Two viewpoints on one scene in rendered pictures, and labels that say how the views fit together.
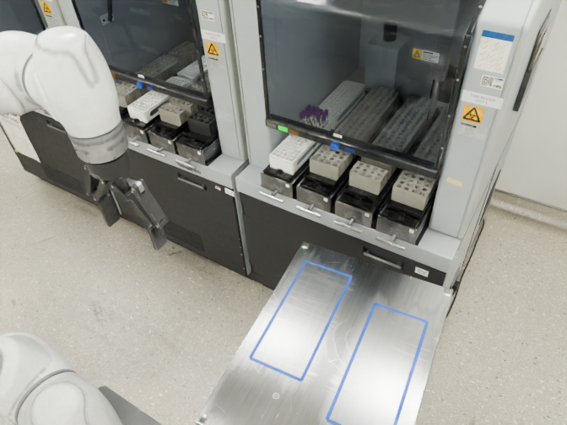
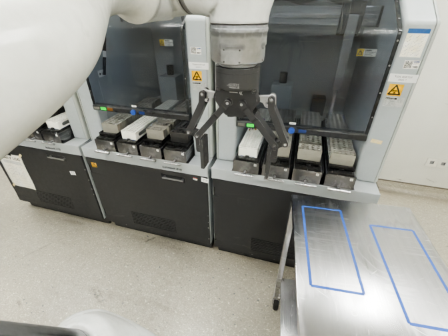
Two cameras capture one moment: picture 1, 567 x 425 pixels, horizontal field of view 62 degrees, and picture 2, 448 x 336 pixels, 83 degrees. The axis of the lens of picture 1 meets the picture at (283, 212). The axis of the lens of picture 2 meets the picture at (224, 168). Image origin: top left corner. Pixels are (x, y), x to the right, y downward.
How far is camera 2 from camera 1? 0.68 m
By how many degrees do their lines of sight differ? 18
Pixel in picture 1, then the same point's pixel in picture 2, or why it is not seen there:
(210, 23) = (197, 56)
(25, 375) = not seen: outside the picture
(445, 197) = (368, 154)
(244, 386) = (323, 312)
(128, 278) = (118, 264)
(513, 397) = not seen: hidden behind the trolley
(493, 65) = (413, 52)
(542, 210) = not seen: hidden behind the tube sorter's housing
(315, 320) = (339, 245)
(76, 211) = (65, 223)
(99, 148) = (256, 42)
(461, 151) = (384, 118)
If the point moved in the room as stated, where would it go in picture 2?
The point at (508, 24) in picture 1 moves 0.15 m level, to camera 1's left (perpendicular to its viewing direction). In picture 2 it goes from (427, 22) to (393, 23)
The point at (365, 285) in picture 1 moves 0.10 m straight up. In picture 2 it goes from (354, 214) to (362, 193)
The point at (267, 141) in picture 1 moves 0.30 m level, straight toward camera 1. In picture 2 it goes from (233, 139) to (259, 167)
